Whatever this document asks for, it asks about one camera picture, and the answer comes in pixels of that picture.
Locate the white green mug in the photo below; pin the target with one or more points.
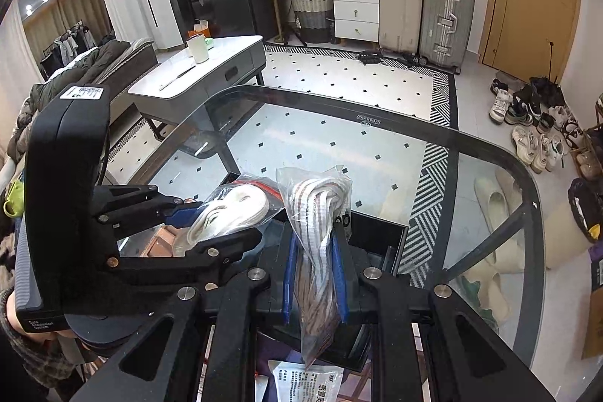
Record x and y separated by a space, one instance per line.
198 49

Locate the green cup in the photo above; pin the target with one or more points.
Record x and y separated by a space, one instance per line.
14 197

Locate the black-rimmed glass table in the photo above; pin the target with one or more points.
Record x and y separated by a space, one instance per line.
329 105

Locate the brown cardboard box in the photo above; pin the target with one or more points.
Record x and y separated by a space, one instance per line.
594 303

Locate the black white patterned rug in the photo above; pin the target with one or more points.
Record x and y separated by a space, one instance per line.
329 72

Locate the pile of shoes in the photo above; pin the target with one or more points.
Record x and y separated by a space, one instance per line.
523 138

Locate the black cardboard box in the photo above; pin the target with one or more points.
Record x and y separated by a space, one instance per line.
377 242

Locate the beige slipper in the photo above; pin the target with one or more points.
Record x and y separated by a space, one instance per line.
490 199
490 289
511 190

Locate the person's left forearm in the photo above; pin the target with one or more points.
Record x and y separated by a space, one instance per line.
28 359

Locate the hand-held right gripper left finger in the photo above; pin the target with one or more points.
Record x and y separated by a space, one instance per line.
290 279

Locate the white suitcase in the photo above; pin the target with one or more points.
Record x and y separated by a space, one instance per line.
400 6

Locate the grey coffee table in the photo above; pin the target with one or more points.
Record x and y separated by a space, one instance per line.
221 53

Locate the bed with dark duvet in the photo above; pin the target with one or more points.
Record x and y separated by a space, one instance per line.
108 53

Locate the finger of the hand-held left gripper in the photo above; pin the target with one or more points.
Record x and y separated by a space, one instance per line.
221 249
181 216

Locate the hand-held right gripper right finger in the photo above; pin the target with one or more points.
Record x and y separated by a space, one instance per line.
340 284

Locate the silver suitcase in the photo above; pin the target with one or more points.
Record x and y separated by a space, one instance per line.
447 6

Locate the bag of white shoelaces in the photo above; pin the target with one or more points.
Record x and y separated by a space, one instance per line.
235 204

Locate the clothes rack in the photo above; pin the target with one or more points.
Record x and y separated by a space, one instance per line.
70 46

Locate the orange box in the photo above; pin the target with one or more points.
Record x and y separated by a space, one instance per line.
200 27

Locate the white medicine sachet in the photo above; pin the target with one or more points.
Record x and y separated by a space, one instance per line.
292 383

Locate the thin white stick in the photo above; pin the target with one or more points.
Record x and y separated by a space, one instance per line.
176 77

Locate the wicker basket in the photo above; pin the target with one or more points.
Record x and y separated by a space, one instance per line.
308 6

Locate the bag of striped shoelaces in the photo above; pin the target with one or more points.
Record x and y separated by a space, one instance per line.
311 213

